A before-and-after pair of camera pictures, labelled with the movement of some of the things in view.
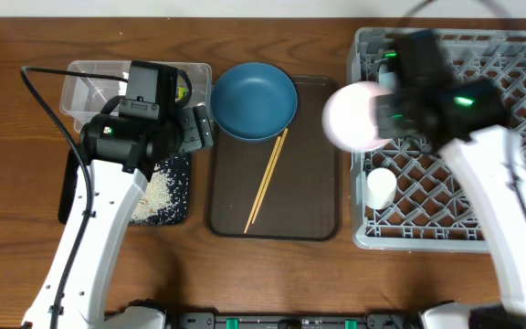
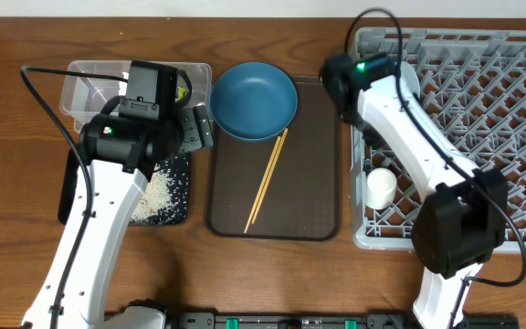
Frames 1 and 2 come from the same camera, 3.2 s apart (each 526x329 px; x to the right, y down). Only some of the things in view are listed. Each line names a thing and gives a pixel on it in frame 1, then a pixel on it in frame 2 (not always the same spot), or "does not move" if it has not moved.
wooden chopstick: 272,175 does not move
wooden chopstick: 264,184 does not move
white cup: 381,188 does not move
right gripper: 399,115 -> 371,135
